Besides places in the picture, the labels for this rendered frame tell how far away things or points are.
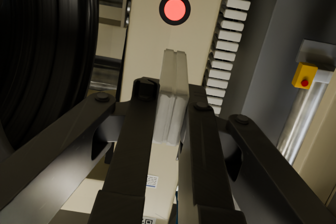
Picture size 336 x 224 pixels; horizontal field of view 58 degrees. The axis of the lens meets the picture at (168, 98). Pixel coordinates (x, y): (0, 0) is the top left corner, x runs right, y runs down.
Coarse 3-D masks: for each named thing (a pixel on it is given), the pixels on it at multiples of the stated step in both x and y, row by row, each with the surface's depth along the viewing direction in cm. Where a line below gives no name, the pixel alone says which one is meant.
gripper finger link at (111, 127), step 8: (120, 104) 14; (128, 104) 14; (112, 112) 13; (120, 112) 13; (104, 120) 13; (112, 120) 13; (120, 120) 13; (96, 128) 13; (104, 128) 13; (112, 128) 13; (120, 128) 13; (96, 136) 13; (104, 136) 13; (112, 136) 14
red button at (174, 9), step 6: (168, 0) 43; (174, 0) 43; (180, 0) 43; (168, 6) 43; (174, 6) 43; (180, 6) 43; (168, 12) 43; (174, 12) 43; (180, 12) 43; (174, 18) 44
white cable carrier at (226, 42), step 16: (224, 0) 46; (240, 0) 44; (224, 16) 45; (240, 16) 45; (224, 32) 46; (224, 48) 47; (208, 64) 51; (224, 64) 48; (208, 80) 49; (224, 80) 50; (208, 96) 51
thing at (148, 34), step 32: (160, 0) 43; (192, 0) 43; (128, 32) 46; (160, 32) 45; (192, 32) 45; (128, 64) 48; (160, 64) 47; (192, 64) 47; (128, 96) 50; (160, 160) 55; (160, 192) 59
